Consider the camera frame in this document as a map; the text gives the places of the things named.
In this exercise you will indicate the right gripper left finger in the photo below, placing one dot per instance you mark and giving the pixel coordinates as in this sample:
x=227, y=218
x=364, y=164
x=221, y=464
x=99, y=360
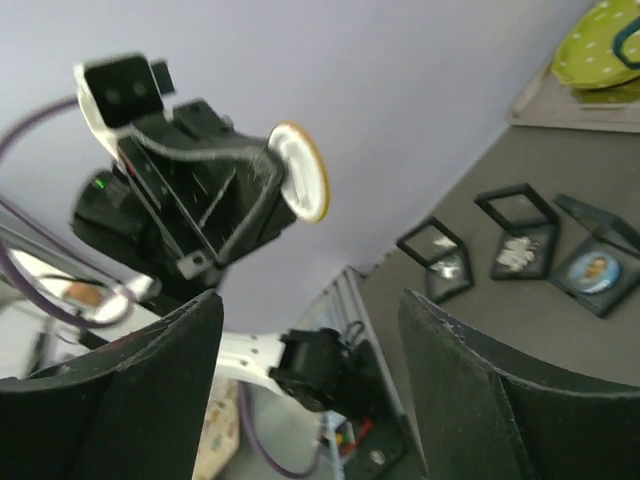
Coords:
x=132, y=409

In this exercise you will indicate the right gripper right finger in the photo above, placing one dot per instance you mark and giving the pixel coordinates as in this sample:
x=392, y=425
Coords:
x=485, y=410

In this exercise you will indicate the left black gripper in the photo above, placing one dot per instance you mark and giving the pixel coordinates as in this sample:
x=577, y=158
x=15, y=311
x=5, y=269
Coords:
x=188, y=197

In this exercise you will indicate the round gold orange brooch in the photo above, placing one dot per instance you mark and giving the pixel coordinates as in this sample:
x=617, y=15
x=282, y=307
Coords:
x=306, y=188

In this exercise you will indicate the sparkly snowflake brooch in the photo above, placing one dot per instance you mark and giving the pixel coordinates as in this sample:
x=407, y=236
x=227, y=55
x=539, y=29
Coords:
x=517, y=253

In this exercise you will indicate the round clear blue brooch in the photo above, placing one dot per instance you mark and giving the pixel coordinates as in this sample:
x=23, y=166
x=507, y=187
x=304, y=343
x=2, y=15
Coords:
x=594, y=273

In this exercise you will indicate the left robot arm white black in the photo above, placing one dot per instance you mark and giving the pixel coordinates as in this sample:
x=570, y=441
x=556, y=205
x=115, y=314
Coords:
x=314, y=368

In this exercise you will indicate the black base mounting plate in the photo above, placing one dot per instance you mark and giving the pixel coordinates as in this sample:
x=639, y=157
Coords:
x=381, y=444

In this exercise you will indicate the silver metal tray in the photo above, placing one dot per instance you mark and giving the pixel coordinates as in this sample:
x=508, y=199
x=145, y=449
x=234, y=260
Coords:
x=545, y=102

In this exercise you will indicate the green polka dot plate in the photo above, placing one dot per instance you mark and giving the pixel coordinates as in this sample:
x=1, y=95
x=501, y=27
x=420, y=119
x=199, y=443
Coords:
x=585, y=59

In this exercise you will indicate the white cup dark base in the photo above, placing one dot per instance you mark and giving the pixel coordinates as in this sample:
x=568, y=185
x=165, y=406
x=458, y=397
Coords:
x=619, y=41

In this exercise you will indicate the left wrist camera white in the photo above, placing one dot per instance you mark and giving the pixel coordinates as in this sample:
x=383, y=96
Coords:
x=114, y=92

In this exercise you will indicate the black square frame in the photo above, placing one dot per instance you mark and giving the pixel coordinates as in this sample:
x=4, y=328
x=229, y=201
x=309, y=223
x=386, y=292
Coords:
x=607, y=233
x=519, y=210
x=443, y=256

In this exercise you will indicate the black square frame left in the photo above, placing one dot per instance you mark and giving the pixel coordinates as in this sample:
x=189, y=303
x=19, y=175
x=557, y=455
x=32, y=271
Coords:
x=519, y=210

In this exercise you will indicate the black square frame right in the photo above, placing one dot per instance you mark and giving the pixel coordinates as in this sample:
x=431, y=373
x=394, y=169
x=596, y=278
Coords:
x=607, y=233

